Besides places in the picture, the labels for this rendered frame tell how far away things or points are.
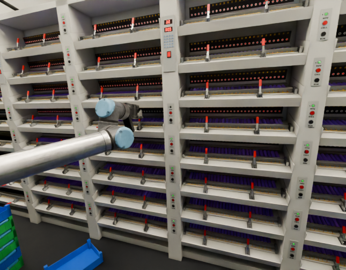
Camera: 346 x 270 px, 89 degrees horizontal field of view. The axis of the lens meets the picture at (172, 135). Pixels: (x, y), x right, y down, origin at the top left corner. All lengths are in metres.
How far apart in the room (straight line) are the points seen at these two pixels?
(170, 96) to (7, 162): 0.75
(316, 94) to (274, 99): 0.17
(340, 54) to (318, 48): 0.09
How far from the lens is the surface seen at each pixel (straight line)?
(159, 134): 1.09
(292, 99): 1.03
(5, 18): 1.92
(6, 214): 1.64
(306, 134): 1.07
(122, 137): 0.74
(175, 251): 1.49
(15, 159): 0.68
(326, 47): 1.08
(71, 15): 1.49
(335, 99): 1.09
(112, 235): 1.74
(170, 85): 1.04
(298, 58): 1.05
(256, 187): 1.20
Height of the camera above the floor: 1.14
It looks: 12 degrees down
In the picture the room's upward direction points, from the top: 1 degrees counter-clockwise
